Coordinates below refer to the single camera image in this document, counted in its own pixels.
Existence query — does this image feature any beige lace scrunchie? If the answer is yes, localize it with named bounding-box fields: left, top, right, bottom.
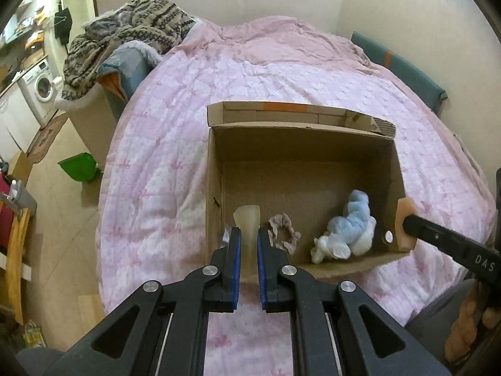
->
left=267, top=213, right=302, bottom=255

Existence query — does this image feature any translucent silicone funnel piece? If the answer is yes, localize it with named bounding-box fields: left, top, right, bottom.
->
left=234, top=205, right=261, bottom=283

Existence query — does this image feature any light blue plush toy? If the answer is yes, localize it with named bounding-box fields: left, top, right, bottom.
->
left=311, top=189, right=376, bottom=264

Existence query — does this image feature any peach silicone funnel piece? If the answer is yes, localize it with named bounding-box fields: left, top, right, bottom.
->
left=394, top=197, right=420, bottom=253

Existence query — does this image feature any clear plastic packet with label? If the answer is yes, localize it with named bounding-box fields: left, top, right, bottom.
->
left=221, top=227, right=231, bottom=248

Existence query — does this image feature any person's right hand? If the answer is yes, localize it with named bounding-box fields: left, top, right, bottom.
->
left=444, top=280, right=500, bottom=363

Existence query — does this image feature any brown cardboard box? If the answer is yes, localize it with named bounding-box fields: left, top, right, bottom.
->
left=205, top=101, right=405, bottom=279

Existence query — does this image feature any pink patterned quilt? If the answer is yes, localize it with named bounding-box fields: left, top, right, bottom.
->
left=95, top=15, right=498, bottom=376

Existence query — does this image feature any teal cushion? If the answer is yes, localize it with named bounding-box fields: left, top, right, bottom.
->
left=351, top=31, right=448, bottom=115

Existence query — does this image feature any green plastic bin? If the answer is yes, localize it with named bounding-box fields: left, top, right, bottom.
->
left=58, top=152, right=101, bottom=182

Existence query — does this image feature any wooden chair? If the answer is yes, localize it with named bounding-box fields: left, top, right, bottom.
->
left=1, top=208, right=31, bottom=325

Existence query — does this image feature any beige armchair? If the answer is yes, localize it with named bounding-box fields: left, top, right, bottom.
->
left=55, top=83, right=127, bottom=169

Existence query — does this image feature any grey container with bottle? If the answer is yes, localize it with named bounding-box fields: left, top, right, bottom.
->
left=8, top=180, right=37, bottom=217

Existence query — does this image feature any red suitcase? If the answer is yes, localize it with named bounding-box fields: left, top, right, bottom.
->
left=0, top=175, right=13, bottom=250

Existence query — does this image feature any brown door mat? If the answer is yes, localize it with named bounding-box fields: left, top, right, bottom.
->
left=28, top=113, right=69, bottom=164

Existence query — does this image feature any small cardboard box on floor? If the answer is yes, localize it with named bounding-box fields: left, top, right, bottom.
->
left=7, top=151, right=33, bottom=185

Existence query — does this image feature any blue grey jacket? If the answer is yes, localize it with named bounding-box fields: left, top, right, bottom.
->
left=97, top=40, right=162, bottom=104

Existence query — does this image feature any patterned knit blanket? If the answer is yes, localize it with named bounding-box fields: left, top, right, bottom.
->
left=59, top=0, right=195, bottom=102

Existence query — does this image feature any white kitchen cabinet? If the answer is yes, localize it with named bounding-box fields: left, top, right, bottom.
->
left=1, top=84, right=40, bottom=161

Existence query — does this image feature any white washing machine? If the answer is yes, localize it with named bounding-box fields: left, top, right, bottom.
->
left=18, top=59, right=57, bottom=128

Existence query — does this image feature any black hanging garment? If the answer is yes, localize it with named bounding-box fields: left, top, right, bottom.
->
left=54, top=8, right=73, bottom=47

